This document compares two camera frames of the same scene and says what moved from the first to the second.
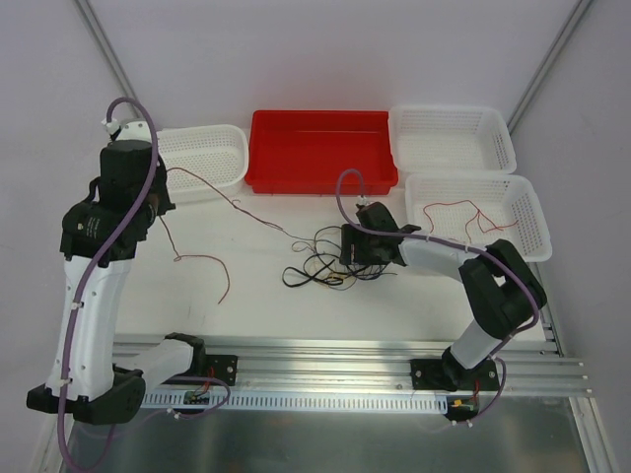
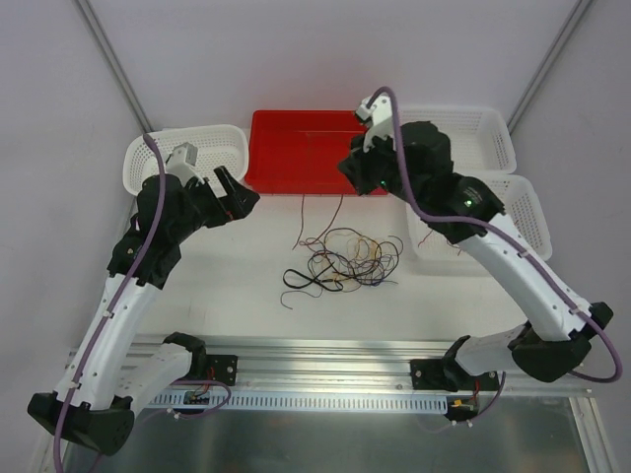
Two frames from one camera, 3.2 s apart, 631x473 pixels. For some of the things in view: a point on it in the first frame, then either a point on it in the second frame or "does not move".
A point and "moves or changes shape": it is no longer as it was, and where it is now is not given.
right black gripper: [352, 247] to [363, 161]
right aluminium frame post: [579, 9] does not move
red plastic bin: [305, 153] does not move
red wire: [204, 256] to [325, 234]
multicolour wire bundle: [321, 263] moves or changes shape
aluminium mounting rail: [339, 363] does not move
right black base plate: [450, 374] does not move
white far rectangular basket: [451, 139] does not move
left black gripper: [161, 198] to [217, 198]
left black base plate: [225, 368] does not move
